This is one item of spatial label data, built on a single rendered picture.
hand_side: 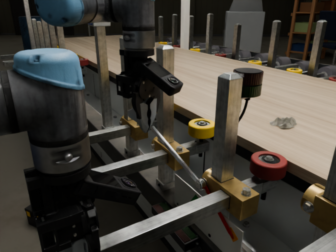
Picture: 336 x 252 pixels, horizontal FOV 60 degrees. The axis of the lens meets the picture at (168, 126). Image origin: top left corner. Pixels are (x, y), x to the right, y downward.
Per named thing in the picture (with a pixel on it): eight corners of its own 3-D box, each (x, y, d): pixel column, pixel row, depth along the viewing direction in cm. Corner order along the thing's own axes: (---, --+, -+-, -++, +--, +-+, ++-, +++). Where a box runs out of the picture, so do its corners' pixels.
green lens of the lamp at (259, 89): (245, 99, 57) (247, 88, 56) (225, 92, 62) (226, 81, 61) (267, 94, 60) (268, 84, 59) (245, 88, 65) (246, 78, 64)
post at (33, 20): (40, 73, 270) (31, 18, 251) (40, 73, 273) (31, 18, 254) (44, 73, 272) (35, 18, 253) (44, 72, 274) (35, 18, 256)
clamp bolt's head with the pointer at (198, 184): (230, 240, 60) (197, 178, 67) (224, 243, 62) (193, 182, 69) (237, 236, 61) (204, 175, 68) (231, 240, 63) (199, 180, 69)
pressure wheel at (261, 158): (264, 213, 65) (271, 169, 61) (239, 195, 72) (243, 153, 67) (287, 202, 69) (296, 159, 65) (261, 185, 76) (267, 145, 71)
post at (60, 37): (66, 95, 189) (55, 16, 171) (65, 93, 192) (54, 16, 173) (71, 94, 191) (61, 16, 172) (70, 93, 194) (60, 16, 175)
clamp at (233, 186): (239, 221, 60) (242, 201, 58) (200, 188, 70) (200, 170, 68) (259, 212, 62) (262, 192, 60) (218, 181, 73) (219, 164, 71)
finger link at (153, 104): (141, 124, 82) (140, 92, 78) (157, 129, 78) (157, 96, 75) (133, 128, 79) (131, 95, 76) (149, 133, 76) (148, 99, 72)
